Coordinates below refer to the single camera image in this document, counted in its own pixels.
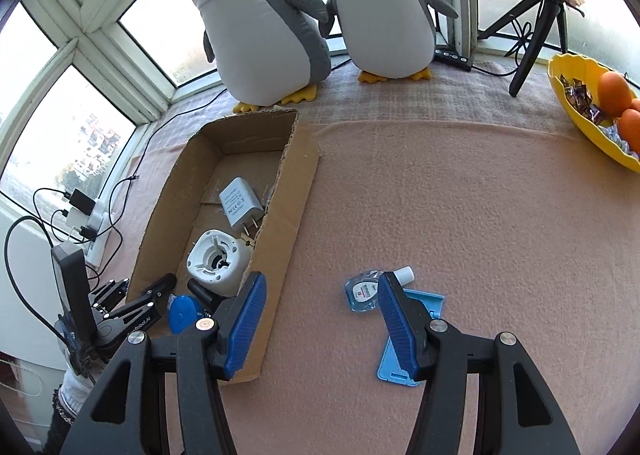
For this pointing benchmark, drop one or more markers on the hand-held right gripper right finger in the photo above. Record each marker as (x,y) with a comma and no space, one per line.
(400,325)

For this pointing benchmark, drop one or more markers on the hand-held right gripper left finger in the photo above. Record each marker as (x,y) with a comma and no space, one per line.
(245,325)

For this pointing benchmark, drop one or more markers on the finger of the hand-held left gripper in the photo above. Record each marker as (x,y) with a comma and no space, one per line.
(110,292)
(140,320)

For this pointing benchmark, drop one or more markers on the blue phone stand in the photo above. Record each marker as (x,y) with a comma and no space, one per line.
(390,365)

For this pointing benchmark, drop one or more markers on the blue round disc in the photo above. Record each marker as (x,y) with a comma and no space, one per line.
(182,315)

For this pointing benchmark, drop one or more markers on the white round plug adapter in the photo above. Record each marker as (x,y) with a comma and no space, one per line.
(232,280)

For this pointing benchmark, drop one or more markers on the small clear blue bottle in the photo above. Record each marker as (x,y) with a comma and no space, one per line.
(362,292)

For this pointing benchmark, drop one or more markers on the small black object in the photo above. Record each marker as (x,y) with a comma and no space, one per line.
(202,292)

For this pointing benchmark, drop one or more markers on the white charger plug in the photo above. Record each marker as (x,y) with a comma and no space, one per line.
(240,200)

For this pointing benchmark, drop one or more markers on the cardboard box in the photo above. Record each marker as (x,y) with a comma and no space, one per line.
(295,195)

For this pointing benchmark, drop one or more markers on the person's left forearm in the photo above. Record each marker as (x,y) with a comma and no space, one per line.
(72,395)

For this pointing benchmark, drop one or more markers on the white power strip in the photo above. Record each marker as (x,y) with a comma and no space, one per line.
(97,252)

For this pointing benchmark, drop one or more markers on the black plug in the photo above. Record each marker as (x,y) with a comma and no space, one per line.
(89,233)

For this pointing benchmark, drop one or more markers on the white charger brick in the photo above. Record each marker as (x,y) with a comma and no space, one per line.
(77,217)

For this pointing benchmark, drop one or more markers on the black charger brick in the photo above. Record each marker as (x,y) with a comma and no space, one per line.
(82,200)

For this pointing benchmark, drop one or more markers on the pink blanket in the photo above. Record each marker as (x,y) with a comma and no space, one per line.
(450,210)

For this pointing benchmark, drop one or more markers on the grey plaid blanket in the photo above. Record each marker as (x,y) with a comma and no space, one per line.
(425,95)

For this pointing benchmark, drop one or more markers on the yellow bowl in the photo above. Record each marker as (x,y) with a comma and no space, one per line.
(575,120)

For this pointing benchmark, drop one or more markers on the black inline remote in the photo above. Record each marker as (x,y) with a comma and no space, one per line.
(452,57)

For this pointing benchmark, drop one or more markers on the large penguin plush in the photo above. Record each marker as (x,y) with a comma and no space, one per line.
(260,35)

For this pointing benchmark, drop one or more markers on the pile of wrapped candies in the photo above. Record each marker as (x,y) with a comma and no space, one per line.
(580,95)

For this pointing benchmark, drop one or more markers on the small penguin plush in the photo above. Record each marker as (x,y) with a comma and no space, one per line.
(385,20)

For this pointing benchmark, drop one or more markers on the black tripod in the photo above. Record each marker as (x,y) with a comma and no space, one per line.
(539,35)

